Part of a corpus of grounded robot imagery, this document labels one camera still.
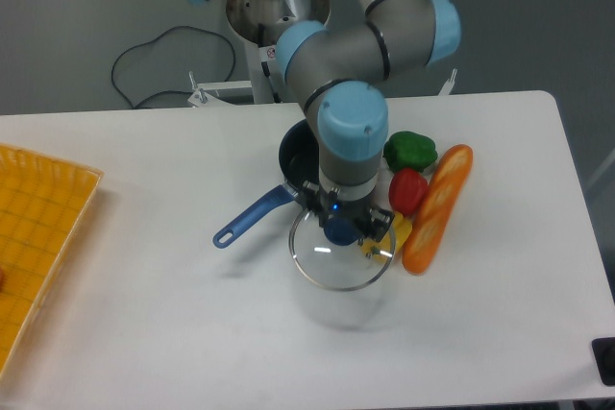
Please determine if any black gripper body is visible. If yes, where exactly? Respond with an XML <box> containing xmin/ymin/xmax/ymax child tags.
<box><xmin>314</xmin><ymin>183</ymin><xmax>378</xmax><ymax>232</ymax></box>

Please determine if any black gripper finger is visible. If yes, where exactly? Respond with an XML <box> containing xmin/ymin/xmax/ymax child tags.
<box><xmin>356</xmin><ymin>207</ymin><xmax>394</xmax><ymax>242</ymax></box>
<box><xmin>300</xmin><ymin>180</ymin><xmax>323</xmax><ymax>227</ymax></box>

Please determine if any glass lid blue knob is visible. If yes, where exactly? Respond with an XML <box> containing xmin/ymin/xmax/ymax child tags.
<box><xmin>288</xmin><ymin>210</ymin><xmax>396</xmax><ymax>292</ymax></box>

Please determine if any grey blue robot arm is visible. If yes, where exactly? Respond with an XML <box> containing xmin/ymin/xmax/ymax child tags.
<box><xmin>204</xmin><ymin>0</ymin><xmax>461</xmax><ymax>248</ymax></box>

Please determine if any yellow bell pepper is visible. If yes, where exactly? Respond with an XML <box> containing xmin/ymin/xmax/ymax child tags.
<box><xmin>360</xmin><ymin>211</ymin><xmax>413</xmax><ymax>264</ymax></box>

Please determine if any dark blue saucepan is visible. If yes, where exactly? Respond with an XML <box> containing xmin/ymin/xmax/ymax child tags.
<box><xmin>212</xmin><ymin>120</ymin><xmax>319</xmax><ymax>249</ymax></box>

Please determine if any red bell pepper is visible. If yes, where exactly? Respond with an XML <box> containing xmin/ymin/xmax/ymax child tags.
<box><xmin>388</xmin><ymin>168</ymin><xmax>428</xmax><ymax>216</ymax></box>

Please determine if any green bell pepper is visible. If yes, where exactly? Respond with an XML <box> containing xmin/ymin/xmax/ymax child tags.
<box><xmin>383</xmin><ymin>131</ymin><xmax>438</xmax><ymax>173</ymax></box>

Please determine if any orange baguette loaf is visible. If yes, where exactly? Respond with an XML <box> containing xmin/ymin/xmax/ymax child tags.
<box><xmin>402</xmin><ymin>144</ymin><xmax>474</xmax><ymax>276</ymax></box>

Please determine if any black corner device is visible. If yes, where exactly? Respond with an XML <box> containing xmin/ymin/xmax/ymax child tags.
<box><xmin>591</xmin><ymin>337</ymin><xmax>615</xmax><ymax>387</ymax></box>

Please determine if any yellow woven basket tray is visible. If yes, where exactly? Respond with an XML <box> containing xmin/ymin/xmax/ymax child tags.
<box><xmin>1</xmin><ymin>144</ymin><xmax>104</xmax><ymax>374</ymax></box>

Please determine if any white metal base frame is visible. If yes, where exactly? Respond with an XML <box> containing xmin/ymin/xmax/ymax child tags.
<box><xmin>185</xmin><ymin>67</ymin><xmax>459</xmax><ymax>108</ymax></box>

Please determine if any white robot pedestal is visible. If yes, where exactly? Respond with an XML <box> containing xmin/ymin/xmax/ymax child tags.
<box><xmin>226</xmin><ymin>0</ymin><xmax>331</xmax><ymax>104</ymax></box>

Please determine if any black floor cable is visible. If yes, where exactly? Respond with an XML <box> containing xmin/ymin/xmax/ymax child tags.
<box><xmin>111</xmin><ymin>25</ymin><xmax>280</xmax><ymax>110</ymax></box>

